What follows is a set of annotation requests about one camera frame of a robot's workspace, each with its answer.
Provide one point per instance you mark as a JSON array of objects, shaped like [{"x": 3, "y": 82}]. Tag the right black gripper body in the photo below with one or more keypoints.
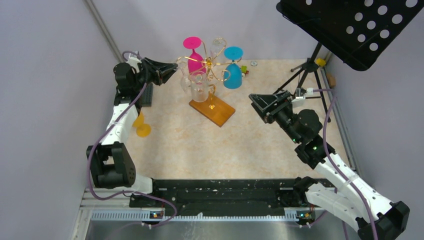
[{"x": 283, "y": 113}]

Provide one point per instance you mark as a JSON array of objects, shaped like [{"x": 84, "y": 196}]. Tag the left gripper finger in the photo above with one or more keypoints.
[
  {"x": 160, "y": 78},
  {"x": 163, "y": 68}
]

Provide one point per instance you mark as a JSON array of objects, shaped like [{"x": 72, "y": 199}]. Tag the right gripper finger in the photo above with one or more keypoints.
[
  {"x": 269, "y": 99},
  {"x": 263, "y": 108}
]

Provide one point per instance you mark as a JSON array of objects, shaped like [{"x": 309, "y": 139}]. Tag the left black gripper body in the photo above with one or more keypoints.
[{"x": 146, "y": 75}]

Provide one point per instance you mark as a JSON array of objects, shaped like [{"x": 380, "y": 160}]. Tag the clear smooth wine glass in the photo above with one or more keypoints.
[{"x": 182, "y": 66}]

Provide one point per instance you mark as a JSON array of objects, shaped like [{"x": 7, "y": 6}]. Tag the clear ribbed wine glass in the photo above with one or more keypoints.
[{"x": 199, "y": 86}]

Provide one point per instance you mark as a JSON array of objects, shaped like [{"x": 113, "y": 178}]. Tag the yellow wine glass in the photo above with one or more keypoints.
[{"x": 142, "y": 129}]

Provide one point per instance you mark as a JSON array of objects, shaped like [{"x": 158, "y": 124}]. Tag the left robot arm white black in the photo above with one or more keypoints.
[{"x": 110, "y": 164}]

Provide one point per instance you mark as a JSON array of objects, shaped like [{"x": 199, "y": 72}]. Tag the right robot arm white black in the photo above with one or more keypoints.
[{"x": 353, "y": 201}]

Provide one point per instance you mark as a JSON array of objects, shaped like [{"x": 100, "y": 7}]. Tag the pink wine glass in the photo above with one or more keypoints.
[{"x": 195, "y": 60}]

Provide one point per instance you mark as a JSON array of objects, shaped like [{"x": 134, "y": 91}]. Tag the blue wine glass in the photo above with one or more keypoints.
[{"x": 233, "y": 73}]

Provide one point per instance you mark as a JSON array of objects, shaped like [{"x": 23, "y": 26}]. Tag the wooden rack base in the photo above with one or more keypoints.
[{"x": 214, "y": 109}]

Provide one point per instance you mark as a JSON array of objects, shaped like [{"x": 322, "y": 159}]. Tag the clear rear wine glass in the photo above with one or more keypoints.
[{"x": 217, "y": 49}]

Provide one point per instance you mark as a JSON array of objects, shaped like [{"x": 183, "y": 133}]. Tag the black studded building plate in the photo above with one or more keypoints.
[{"x": 146, "y": 99}]

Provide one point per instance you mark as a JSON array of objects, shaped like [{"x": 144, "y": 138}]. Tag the toy brick car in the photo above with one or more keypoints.
[{"x": 244, "y": 70}]

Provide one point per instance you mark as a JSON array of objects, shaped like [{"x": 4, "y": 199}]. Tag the black tripod stand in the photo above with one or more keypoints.
[{"x": 306, "y": 68}]

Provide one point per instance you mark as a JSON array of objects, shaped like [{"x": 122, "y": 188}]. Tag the yellow clamp knob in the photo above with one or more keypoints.
[{"x": 320, "y": 62}]

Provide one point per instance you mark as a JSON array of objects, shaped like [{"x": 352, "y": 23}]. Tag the black music stand tray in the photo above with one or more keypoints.
[{"x": 356, "y": 31}]

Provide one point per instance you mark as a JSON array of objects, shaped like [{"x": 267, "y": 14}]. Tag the gold wire glass rack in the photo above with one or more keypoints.
[{"x": 214, "y": 71}]

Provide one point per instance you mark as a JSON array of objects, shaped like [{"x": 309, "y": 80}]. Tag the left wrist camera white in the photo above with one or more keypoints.
[{"x": 133, "y": 61}]

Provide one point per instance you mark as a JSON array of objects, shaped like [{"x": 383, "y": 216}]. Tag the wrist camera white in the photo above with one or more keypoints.
[
  {"x": 300, "y": 95},
  {"x": 133, "y": 61}
]

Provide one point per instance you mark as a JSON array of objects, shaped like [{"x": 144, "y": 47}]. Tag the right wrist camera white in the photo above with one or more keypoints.
[{"x": 300, "y": 95}]

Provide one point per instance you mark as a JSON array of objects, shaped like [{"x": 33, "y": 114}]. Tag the aluminium corner post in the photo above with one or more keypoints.
[{"x": 104, "y": 30}]

